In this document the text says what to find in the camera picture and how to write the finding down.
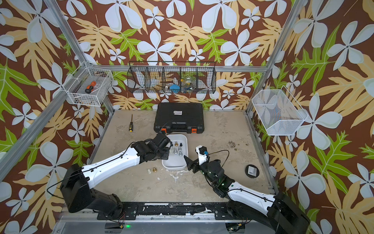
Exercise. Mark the yellow black screwdriver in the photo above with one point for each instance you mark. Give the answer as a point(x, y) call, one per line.
point(131, 124)

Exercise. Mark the blue object in basket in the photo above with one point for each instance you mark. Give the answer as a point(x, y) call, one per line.
point(175, 88)

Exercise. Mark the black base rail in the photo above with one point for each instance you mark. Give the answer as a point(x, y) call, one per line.
point(134, 210)

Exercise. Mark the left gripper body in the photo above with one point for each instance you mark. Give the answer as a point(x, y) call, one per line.
point(162, 154)

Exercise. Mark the white storage box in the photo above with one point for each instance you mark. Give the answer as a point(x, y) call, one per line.
point(175, 162)

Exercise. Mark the white mesh basket right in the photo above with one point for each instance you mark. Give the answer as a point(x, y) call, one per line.
point(279, 111)

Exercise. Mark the clear bottle in basket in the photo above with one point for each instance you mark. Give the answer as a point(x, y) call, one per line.
point(188, 85)

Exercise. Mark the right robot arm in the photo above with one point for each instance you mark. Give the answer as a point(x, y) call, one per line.
point(278, 212)

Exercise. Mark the white wire basket left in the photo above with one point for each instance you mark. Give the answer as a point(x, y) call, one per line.
point(82, 77)

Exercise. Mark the black tool case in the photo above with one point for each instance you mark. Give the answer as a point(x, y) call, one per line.
point(179, 117)

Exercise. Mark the black round puck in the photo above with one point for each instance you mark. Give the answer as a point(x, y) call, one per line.
point(252, 171)

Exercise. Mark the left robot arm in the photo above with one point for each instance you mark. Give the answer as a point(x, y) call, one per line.
point(78, 186)

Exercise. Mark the black wire basket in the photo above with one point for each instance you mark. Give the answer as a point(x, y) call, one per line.
point(160, 76)

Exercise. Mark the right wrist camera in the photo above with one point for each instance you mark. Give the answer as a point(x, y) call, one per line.
point(202, 154)

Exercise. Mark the orange black tool in basket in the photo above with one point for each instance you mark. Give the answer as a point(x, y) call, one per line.
point(90, 88)

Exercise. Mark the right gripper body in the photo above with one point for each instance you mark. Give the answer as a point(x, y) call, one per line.
point(205, 169)

